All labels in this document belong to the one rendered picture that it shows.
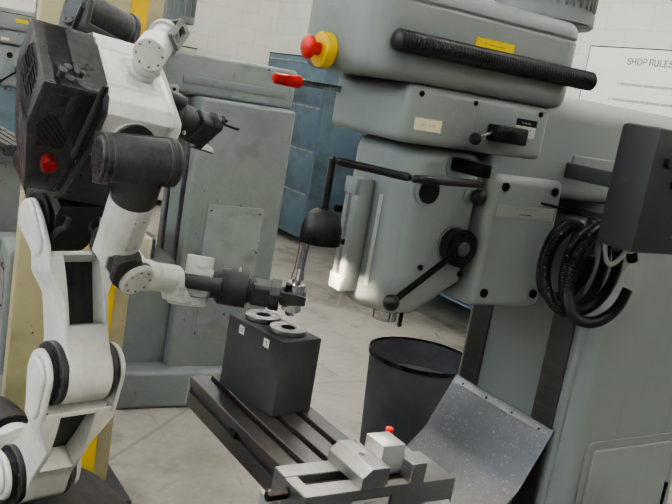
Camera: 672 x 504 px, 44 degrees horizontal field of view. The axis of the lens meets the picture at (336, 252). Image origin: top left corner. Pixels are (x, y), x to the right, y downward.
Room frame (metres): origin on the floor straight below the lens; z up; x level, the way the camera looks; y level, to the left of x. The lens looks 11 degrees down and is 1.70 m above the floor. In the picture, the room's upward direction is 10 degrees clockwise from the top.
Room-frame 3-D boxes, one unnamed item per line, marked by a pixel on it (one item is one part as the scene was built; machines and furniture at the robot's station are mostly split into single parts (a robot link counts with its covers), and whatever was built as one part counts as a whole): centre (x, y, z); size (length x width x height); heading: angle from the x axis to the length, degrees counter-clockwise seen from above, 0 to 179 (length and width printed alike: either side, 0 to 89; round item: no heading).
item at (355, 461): (1.47, -0.11, 1.02); 0.12 x 0.06 x 0.04; 33
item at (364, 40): (1.57, -0.13, 1.81); 0.47 x 0.26 x 0.16; 123
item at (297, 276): (1.92, 0.08, 1.29); 0.03 x 0.03 x 0.11
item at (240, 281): (1.91, 0.17, 1.20); 0.13 x 0.12 x 0.10; 3
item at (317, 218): (1.43, 0.03, 1.46); 0.07 x 0.07 x 0.06
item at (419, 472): (1.49, -0.13, 0.98); 0.35 x 0.15 x 0.11; 123
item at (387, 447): (1.50, -0.16, 1.03); 0.06 x 0.05 x 0.06; 33
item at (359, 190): (1.51, -0.02, 1.45); 0.04 x 0.04 x 0.21; 33
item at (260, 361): (1.95, 0.12, 1.03); 0.22 x 0.12 x 0.20; 44
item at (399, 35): (1.46, -0.22, 1.79); 0.45 x 0.04 x 0.04; 123
